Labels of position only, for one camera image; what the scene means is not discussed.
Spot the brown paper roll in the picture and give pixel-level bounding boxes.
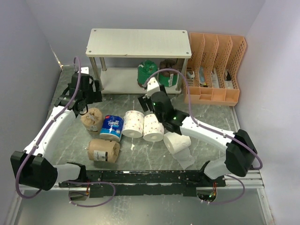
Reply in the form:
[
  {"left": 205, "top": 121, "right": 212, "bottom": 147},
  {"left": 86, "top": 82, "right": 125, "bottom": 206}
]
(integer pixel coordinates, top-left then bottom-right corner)
[
  {"left": 87, "top": 139, "right": 120, "bottom": 163},
  {"left": 81, "top": 108, "right": 104, "bottom": 133}
]

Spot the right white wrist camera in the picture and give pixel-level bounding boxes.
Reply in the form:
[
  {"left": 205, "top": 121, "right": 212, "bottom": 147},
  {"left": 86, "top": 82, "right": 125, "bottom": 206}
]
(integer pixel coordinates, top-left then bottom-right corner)
[{"left": 145, "top": 77, "right": 161, "bottom": 98}]

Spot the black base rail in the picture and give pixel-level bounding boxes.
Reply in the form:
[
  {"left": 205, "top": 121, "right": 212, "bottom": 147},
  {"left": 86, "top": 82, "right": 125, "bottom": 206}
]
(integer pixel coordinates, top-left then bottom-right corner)
[{"left": 58, "top": 169, "right": 227, "bottom": 199}]

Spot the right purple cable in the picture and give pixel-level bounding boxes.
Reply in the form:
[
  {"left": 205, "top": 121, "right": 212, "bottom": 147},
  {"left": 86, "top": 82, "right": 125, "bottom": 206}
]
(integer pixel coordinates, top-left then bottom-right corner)
[{"left": 142, "top": 68, "right": 263, "bottom": 204}]

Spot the dotted toilet roll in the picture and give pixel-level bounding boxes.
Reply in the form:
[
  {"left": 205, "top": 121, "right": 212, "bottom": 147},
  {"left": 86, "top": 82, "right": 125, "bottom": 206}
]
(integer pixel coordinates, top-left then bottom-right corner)
[
  {"left": 122, "top": 110, "right": 144, "bottom": 138},
  {"left": 143, "top": 113, "right": 164, "bottom": 142}
]

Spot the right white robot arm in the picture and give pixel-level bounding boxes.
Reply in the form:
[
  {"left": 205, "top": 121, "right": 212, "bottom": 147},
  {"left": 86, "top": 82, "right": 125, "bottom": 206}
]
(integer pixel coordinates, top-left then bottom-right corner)
[{"left": 138, "top": 91, "right": 257, "bottom": 187}]

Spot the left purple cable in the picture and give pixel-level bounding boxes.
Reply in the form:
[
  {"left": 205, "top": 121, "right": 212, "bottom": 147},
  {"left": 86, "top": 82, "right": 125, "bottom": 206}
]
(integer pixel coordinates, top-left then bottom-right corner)
[{"left": 15, "top": 56, "right": 116, "bottom": 208}]

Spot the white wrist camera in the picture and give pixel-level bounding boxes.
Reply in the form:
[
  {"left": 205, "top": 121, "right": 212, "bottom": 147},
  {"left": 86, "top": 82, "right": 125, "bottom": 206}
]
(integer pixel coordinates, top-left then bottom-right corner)
[
  {"left": 81, "top": 67, "right": 89, "bottom": 74},
  {"left": 145, "top": 77, "right": 161, "bottom": 98}
]

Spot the blue Tempo tissue pack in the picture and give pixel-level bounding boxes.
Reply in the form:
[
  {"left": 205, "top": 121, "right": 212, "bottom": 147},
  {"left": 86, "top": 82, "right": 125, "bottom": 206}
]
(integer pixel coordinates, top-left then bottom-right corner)
[{"left": 99, "top": 115, "right": 124, "bottom": 143}]

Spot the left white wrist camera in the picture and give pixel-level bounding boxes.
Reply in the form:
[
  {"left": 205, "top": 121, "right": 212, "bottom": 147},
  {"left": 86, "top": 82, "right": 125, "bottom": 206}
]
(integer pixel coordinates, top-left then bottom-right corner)
[{"left": 81, "top": 67, "right": 89, "bottom": 74}]

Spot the orange plastic file organizer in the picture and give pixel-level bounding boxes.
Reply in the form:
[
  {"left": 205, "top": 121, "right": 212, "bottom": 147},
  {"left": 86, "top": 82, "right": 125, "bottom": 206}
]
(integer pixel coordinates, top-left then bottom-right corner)
[{"left": 183, "top": 33, "right": 247, "bottom": 106}]

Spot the white two-tier shelf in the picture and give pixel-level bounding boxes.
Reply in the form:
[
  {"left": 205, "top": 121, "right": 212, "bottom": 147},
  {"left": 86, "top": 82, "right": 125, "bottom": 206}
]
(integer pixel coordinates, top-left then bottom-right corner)
[{"left": 86, "top": 28, "right": 192, "bottom": 94}]

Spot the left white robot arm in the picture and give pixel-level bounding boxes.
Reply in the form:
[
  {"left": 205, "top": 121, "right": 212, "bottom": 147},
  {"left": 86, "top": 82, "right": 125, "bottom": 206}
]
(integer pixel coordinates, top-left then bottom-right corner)
[{"left": 10, "top": 72, "right": 102, "bottom": 190}]

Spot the green roll brown top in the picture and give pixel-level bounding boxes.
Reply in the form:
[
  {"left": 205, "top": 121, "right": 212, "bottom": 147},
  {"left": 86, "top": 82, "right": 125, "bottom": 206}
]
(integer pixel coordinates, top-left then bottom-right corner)
[{"left": 158, "top": 59, "right": 178, "bottom": 87}]

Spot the purple cable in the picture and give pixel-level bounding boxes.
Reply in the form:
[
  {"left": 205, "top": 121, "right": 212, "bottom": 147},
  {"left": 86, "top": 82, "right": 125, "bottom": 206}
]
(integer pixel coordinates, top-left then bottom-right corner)
[
  {"left": 15, "top": 56, "right": 116, "bottom": 208},
  {"left": 142, "top": 68, "right": 263, "bottom": 204}
]

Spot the plain white unrolled toilet roll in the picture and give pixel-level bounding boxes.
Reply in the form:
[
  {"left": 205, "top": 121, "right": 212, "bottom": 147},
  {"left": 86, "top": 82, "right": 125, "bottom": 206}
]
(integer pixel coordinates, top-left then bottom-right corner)
[{"left": 163, "top": 132, "right": 195, "bottom": 170}]

